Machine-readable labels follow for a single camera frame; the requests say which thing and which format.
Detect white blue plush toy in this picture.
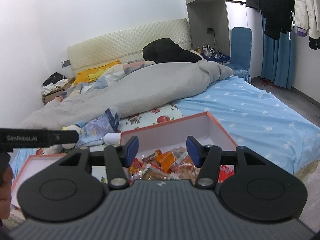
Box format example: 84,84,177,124
36,121,85,155

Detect cream quilted headboard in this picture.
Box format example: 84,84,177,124
67,18,191,75

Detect yellow pillow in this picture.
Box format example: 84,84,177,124
74,60,121,85

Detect green label snack pack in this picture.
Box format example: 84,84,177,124
140,166,171,180

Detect white puffer jacket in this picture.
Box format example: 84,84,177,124
295,0,319,50

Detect orange snack packet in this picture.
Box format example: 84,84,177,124
155,151,177,172

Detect pink box lid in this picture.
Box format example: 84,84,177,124
11,153,66,209

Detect blue curtain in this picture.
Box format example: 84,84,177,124
261,31,296,89

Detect patterned quilt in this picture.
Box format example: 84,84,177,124
54,61,155,102

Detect grey wardrobe cabinet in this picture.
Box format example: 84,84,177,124
181,0,247,58

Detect grey duvet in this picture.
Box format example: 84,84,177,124
20,60,233,130

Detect red clear tofu snack pack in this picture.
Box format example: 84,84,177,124
218,165,234,183

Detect hanging dark clothes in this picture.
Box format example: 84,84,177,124
246,0,295,41

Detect wall socket plate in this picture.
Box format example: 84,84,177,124
61,60,71,68

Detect toiletry bottles on shelf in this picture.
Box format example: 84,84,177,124
194,44,231,63

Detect cardboard box with clothes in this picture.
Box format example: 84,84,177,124
41,72,75,105

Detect blue chair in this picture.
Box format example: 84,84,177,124
227,27,252,83

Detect white bottle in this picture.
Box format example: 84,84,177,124
101,133,121,145

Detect black clothing pile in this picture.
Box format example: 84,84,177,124
142,38,202,63

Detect brown strips snack pack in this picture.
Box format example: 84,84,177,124
142,150,162,169

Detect lavender nut snack bag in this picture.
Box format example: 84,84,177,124
76,106,120,147

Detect red round-logo snack pack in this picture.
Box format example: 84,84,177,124
129,158,143,176

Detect pink deep box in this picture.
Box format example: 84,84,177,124
120,112,237,180

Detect person left hand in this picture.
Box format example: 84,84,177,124
0,165,14,219

